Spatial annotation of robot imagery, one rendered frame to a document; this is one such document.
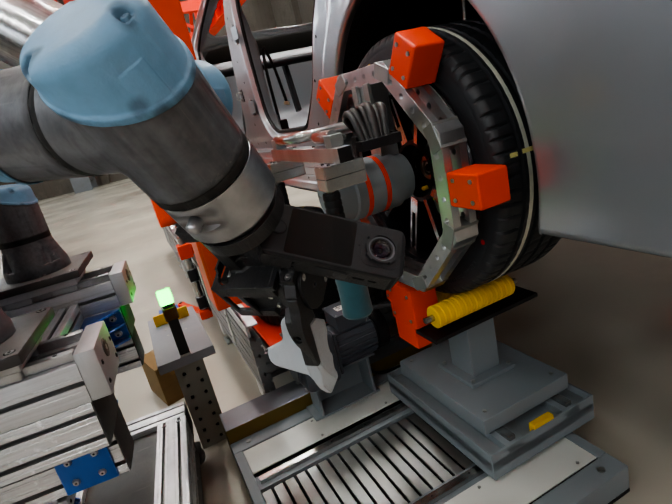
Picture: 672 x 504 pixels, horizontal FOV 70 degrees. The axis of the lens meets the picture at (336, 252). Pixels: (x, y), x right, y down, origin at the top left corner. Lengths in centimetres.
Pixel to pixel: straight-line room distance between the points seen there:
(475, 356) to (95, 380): 98
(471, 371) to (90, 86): 133
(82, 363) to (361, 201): 64
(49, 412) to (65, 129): 69
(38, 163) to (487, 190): 74
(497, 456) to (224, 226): 112
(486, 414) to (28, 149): 121
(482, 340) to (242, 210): 119
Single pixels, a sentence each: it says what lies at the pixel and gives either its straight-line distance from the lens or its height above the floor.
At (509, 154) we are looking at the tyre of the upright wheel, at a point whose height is 89.
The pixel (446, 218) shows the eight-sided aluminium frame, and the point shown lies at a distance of 102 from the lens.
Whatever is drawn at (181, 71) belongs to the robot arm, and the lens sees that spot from 28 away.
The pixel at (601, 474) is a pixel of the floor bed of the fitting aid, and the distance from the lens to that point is 143.
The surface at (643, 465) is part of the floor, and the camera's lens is 159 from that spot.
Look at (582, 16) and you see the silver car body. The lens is 85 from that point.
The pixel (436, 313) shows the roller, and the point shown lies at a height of 53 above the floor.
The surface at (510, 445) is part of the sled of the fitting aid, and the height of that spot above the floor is 17.
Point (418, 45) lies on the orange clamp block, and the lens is 100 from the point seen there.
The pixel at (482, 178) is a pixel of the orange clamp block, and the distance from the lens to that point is 91.
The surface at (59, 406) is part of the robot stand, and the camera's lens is 94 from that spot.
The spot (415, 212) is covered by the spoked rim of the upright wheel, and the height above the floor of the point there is 74.
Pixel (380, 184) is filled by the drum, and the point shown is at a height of 86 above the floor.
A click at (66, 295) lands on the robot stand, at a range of 139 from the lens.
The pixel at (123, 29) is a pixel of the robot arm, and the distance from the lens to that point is 27.
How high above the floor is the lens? 106
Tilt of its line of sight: 17 degrees down
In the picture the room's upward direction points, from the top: 13 degrees counter-clockwise
